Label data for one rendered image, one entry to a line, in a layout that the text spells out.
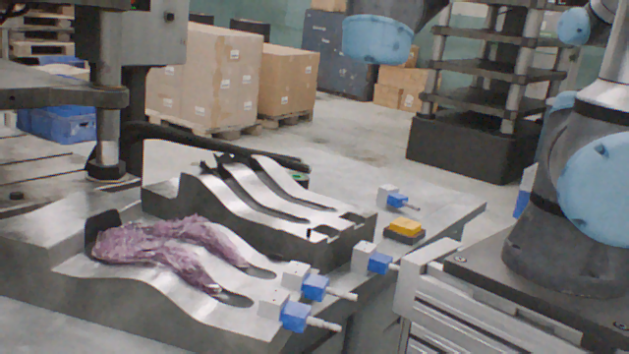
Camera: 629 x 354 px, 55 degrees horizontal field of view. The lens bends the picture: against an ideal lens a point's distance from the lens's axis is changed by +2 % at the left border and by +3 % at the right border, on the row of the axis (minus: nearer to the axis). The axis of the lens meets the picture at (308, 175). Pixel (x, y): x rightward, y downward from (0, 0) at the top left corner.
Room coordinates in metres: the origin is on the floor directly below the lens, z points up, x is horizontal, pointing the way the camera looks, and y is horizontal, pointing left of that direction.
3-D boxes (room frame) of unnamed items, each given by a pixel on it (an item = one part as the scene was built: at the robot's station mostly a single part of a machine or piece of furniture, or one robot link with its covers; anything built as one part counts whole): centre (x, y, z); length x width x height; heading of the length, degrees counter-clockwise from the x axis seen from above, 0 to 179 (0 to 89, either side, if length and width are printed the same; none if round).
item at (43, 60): (6.41, 2.70, 0.24); 0.52 x 0.38 x 0.20; 150
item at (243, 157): (1.27, 0.10, 0.92); 0.35 x 0.16 x 0.09; 57
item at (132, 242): (0.94, 0.23, 0.90); 0.26 x 0.18 x 0.08; 75
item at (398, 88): (7.99, -1.18, 0.42); 0.86 x 0.33 x 0.83; 54
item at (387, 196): (1.54, -0.26, 0.83); 0.13 x 0.05 x 0.05; 43
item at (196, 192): (1.29, 0.11, 0.87); 0.50 x 0.26 x 0.14; 57
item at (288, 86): (6.37, 0.74, 0.37); 1.20 x 0.82 x 0.74; 62
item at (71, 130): (4.64, 2.03, 0.11); 0.61 x 0.43 x 0.22; 60
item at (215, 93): (5.47, 1.21, 0.47); 1.22 x 0.80 x 0.94; 58
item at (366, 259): (1.12, -0.18, 0.83); 0.13 x 0.05 x 0.05; 65
